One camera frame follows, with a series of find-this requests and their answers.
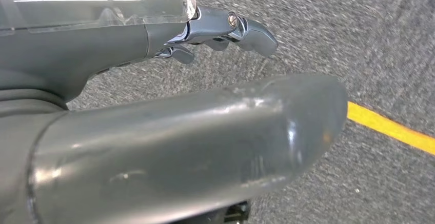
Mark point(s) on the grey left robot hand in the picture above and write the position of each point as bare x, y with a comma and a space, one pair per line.
170, 147

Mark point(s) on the black robot body part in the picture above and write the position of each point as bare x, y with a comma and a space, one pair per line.
238, 214

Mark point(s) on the yellow floor tape line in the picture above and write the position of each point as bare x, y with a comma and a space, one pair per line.
390, 127

